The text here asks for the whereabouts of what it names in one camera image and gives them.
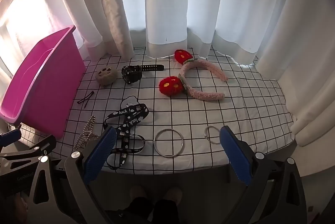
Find cream curtain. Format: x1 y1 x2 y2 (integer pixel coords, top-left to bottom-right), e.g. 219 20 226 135
255 0 335 147
52 0 134 61

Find pale slipper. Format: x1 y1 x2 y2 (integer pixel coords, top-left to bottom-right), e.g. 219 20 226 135
162 186 183 205

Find white grid tablecloth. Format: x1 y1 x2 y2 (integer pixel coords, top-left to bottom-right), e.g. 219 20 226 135
19 46 295 172

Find pink fuzzy red-flower headband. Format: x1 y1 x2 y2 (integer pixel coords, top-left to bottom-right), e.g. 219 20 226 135
159 49 229 102

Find large metal ring bangle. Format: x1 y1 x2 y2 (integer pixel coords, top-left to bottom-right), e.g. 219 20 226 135
153 128 186 158

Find thin sheer white curtain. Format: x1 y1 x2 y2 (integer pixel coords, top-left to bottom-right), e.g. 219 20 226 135
0 0 87 78

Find black printed lanyard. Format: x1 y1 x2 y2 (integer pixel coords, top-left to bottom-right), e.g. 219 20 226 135
103 95 149 171

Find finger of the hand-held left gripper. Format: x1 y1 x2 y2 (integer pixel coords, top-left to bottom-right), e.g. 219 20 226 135
0 128 22 148
0 135 57 162

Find black wrist watch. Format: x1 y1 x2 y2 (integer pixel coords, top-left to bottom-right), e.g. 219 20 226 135
121 64 165 85

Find person's black trousers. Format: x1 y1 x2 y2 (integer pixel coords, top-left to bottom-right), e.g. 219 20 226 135
123 196 184 224

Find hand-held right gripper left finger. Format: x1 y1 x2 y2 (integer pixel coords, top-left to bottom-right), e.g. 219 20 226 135
27 127 118 224

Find pink plastic bin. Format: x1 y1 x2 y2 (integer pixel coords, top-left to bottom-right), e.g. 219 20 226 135
0 25 86 140

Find beige plush paw keychain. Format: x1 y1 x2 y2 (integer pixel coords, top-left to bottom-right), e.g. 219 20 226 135
95 66 118 87

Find small metal ring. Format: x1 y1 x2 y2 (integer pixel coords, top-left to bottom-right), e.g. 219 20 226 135
204 126 222 145

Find silver claw hair clip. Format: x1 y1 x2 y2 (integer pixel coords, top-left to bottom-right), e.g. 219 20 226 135
74 115 98 150

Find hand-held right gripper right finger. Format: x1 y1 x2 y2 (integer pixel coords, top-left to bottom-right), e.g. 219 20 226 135
219 126 307 224

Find dark hair pin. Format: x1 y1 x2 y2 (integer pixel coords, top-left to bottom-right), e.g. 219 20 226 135
77 92 95 109

